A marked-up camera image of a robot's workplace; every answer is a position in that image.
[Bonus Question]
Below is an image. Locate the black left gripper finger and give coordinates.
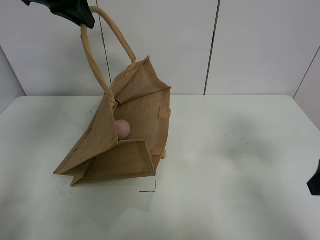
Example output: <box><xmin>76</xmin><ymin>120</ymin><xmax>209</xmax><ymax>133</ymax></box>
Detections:
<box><xmin>21</xmin><ymin>0</ymin><xmax>96</xmax><ymax>29</ymax></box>

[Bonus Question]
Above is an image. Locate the brown linen tote bag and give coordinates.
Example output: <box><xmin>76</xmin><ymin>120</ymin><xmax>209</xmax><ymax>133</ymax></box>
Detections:
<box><xmin>54</xmin><ymin>6</ymin><xmax>171</xmax><ymax>187</ymax></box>

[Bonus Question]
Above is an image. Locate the pink peach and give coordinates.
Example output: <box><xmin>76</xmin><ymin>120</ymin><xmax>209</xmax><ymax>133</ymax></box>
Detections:
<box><xmin>115</xmin><ymin>119</ymin><xmax>131</xmax><ymax>140</ymax></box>

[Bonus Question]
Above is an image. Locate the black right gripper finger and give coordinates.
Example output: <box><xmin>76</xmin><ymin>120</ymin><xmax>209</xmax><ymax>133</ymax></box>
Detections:
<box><xmin>307</xmin><ymin>161</ymin><xmax>320</xmax><ymax>196</ymax></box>

